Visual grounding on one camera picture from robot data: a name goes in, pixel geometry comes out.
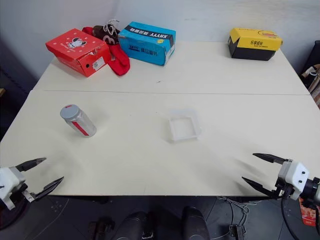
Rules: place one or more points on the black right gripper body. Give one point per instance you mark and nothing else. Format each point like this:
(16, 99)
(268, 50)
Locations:
(281, 186)

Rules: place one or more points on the red printed packet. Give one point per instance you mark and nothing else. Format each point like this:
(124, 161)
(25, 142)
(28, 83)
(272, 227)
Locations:
(307, 212)

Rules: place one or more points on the yellow and black shoe box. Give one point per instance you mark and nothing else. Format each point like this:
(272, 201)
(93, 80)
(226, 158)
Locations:
(253, 45)

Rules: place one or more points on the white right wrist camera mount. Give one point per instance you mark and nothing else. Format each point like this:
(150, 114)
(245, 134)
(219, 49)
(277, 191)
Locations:
(297, 178)

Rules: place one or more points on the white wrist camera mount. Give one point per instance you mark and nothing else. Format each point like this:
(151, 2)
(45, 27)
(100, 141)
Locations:
(8, 183)
(297, 178)

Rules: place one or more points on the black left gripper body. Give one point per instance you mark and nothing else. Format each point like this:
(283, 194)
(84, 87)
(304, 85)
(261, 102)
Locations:
(22, 190)

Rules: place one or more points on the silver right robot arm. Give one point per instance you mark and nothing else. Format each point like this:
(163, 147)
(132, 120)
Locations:
(313, 188)

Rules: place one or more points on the clear square plastic container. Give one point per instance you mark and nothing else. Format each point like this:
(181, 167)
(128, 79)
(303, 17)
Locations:
(183, 125)

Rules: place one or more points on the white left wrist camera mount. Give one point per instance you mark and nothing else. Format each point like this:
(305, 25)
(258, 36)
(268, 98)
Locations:
(8, 183)

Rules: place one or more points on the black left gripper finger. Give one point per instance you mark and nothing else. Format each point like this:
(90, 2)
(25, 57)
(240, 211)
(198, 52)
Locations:
(48, 188)
(30, 163)

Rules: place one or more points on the beige bag with items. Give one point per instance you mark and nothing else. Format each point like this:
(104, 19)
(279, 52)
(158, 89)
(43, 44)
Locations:
(313, 80)

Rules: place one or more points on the blue cardboard shoe box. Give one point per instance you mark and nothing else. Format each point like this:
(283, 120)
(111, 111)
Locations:
(147, 43)

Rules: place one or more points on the dark rounded shape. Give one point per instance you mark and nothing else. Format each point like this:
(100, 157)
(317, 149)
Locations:
(195, 225)
(133, 227)

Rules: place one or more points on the red cardboard shoe box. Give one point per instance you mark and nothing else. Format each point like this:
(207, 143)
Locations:
(77, 51)

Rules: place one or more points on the black chair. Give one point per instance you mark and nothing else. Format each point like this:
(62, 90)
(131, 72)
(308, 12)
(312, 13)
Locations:
(312, 56)

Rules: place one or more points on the black power adapter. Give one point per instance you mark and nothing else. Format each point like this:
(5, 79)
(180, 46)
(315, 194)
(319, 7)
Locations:
(237, 231)

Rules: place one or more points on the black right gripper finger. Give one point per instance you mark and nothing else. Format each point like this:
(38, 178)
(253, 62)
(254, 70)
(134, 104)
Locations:
(271, 158)
(260, 187)

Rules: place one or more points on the red fabric sock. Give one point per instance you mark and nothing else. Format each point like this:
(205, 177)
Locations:
(120, 60)

